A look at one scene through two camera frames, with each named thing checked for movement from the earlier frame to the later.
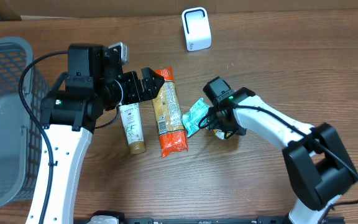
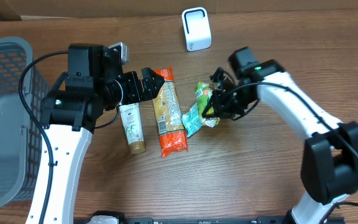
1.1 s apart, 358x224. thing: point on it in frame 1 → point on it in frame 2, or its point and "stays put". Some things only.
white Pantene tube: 131,117 stays put
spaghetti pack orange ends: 171,132 stays put
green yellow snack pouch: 220,133 → 202,93
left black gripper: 140,88 stays put
